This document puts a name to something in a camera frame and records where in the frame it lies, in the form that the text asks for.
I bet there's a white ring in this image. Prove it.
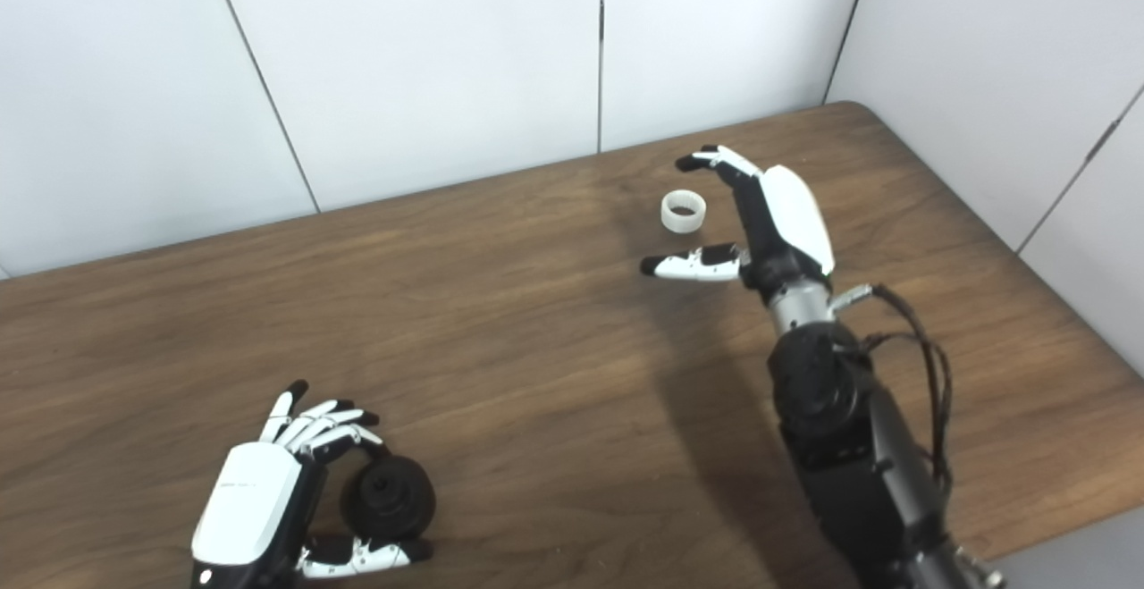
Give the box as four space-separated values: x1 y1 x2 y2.
660 190 708 234

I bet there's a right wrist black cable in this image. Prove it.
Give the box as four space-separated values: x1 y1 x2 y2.
831 283 955 493

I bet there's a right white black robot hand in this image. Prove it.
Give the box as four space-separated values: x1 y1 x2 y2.
640 145 837 304

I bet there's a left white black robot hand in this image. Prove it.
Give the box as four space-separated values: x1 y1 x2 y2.
190 380 434 589

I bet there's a round black part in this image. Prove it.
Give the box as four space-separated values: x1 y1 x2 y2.
341 455 438 541

